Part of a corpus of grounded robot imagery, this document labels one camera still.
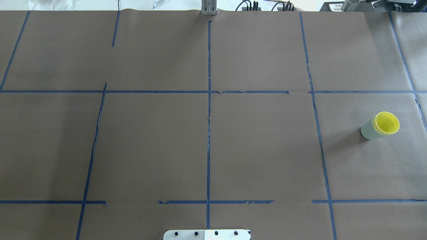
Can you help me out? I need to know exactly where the yellow plastic cup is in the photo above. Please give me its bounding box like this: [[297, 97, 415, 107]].
[[372, 111, 400, 136]]

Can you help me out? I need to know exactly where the light green plastic cup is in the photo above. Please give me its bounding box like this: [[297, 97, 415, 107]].
[[360, 117, 384, 140]]

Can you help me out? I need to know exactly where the crumpled white plastic wrap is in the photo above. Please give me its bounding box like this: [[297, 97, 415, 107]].
[[153, 0, 165, 9]]

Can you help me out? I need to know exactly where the silver metal cylinder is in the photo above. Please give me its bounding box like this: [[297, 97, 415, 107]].
[[341, 0, 360, 12]]

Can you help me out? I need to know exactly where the aluminium frame post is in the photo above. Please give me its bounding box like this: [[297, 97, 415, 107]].
[[201, 0, 218, 16]]

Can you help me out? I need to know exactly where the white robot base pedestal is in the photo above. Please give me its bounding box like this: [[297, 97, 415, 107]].
[[163, 229, 252, 240]]

